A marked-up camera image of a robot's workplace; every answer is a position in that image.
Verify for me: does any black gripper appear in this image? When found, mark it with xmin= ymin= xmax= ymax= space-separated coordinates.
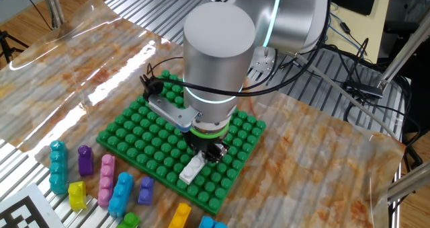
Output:
xmin=185 ymin=133 xmax=233 ymax=163

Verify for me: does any white four-stud block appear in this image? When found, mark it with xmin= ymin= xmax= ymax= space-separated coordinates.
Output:
xmin=179 ymin=151 xmax=206 ymax=185

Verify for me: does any green studded baseplate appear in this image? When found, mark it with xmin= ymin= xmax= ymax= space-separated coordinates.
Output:
xmin=95 ymin=69 xmax=267 ymax=217

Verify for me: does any orange-yellow four-stud block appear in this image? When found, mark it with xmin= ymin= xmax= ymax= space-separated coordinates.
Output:
xmin=168 ymin=202 xmax=192 ymax=228

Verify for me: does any blue two-by-two block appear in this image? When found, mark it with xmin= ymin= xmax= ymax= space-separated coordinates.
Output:
xmin=198 ymin=216 xmax=228 ymax=228

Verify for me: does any indigo two-stud block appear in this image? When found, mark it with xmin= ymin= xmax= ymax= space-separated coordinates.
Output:
xmin=138 ymin=176 xmax=155 ymax=206

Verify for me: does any marble pattern plastic mat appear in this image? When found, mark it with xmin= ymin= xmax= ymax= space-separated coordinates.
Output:
xmin=0 ymin=0 xmax=407 ymax=228

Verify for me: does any blue three-stud block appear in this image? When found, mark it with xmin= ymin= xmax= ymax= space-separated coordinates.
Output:
xmin=107 ymin=172 xmax=134 ymax=218

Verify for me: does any silver robot mounting plate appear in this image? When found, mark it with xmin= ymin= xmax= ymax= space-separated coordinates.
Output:
xmin=247 ymin=47 xmax=280 ymax=84

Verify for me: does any green two-stud block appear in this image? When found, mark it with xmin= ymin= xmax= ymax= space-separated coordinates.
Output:
xmin=116 ymin=212 xmax=142 ymax=228

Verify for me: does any pink four-stud block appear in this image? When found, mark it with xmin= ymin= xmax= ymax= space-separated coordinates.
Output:
xmin=97 ymin=154 xmax=116 ymax=208

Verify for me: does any purple stepped block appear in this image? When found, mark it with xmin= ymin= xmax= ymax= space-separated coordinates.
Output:
xmin=77 ymin=145 xmax=95 ymax=177

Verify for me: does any lime yellow curved block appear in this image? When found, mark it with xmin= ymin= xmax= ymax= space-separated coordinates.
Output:
xmin=68 ymin=181 xmax=87 ymax=211

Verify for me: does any teal four-stud block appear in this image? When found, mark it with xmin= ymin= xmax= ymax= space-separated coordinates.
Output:
xmin=49 ymin=140 xmax=69 ymax=194

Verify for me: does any black adapter box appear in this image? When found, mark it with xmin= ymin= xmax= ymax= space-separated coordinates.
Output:
xmin=342 ymin=81 xmax=384 ymax=100

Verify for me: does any white fiducial tag board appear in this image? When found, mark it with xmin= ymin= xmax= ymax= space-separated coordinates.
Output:
xmin=0 ymin=182 xmax=65 ymax=228

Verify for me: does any beige desk board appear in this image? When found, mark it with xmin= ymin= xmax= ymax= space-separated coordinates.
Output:
xmin=324 ymin=0 xmax=393 ymax=65

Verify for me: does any black tripod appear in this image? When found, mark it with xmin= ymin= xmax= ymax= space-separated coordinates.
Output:
xmin=0 ymin=29 xmax=30 ymax=65

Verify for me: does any green flange ring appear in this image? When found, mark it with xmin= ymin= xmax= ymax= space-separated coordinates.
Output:
xmin=188 ymin=120 xmax=231 ymax=140

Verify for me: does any black camera cable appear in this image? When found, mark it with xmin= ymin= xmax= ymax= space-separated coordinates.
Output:
xmin=139 ymin=0 xmax=334 ymax=103

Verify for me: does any grey hose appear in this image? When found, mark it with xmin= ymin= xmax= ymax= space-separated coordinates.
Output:
xmin=294 ymin=52 xmax=400 ymax=141

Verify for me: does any aluminium frame strut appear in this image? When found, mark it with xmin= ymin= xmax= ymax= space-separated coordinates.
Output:
xmin=386 ymin=162 xmax=430 ymax=204
xmin=39 ymin=0 xmax=67 ymax=30
xmin=378 ymin=17 xmax=430 ymax=89

